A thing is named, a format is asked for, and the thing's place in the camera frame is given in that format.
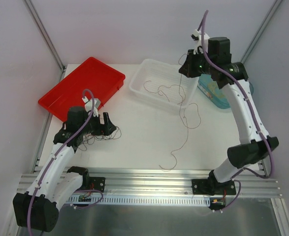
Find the teal translucent plastic bin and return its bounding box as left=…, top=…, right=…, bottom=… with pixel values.
left=197, top=73, right=255, bottom=111

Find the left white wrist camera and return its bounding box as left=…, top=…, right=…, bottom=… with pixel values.
left=82, top=97, right=101, bottom=117

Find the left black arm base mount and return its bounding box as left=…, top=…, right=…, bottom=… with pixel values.
left=76, top=177, right=106, bottom=193

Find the right aluminium frame post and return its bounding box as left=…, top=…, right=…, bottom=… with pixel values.
left=233, top=0, right=283, bottom=63

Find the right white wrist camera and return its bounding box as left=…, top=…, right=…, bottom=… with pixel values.
left=191, top=29, right=210, bottom=55

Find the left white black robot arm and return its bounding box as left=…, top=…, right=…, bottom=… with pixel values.
left=13, top=106, right=117, bottom=234

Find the white slotted cable duct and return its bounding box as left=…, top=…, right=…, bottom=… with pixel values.
left=66, top=194, right=210, bottom=207

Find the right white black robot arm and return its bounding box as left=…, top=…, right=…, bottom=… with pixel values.
left=179, top=35, right=279, bottom=195

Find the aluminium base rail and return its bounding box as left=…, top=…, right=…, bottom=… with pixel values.
left=18, top=167, right=282, bottom=199

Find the white perforated plastic basket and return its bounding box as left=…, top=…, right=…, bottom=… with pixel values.
left=129, top=59, right=198, bottom=110

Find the red plastic tray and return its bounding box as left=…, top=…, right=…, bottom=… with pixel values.
left=38, top=57, right=126, bottom=122

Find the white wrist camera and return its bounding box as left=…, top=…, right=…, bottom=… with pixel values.
left=82, top=97, right=101, bottom=117
left=191, top=29, right=210, bottom=55

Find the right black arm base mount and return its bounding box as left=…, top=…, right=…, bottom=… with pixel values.
left=191, top=179, right=236, bottom=196

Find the aluminium frame post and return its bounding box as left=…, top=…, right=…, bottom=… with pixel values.
left=233, top=0, right=283, bottom=63
left=22, top=0, right=66, bottom=72

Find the left aluminium frame post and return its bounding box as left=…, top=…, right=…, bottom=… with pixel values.
left=22, top=0, right=66, bottom=72

